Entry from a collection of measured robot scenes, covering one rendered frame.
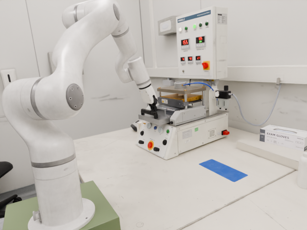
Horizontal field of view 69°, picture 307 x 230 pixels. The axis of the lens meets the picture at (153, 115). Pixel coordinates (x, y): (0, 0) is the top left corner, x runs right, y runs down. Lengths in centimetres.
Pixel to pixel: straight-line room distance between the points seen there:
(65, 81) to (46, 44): 198
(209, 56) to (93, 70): 155
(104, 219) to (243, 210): 48
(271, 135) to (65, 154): 109
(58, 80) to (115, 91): 215
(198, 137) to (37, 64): 180
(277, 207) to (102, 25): 89
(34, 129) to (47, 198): 19
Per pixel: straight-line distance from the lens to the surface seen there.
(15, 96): 68
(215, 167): 119
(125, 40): 110
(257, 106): 168
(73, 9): 94
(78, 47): 76
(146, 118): 134
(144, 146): 143
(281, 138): 138
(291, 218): 94
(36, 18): 262
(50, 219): 74
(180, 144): 130
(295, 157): 129
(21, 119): 70
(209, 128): 144
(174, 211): 90
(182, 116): 128
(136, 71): 123
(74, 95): 61
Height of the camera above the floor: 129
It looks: 14 degrees down
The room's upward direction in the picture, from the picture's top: 4 degrees counter-clockwise
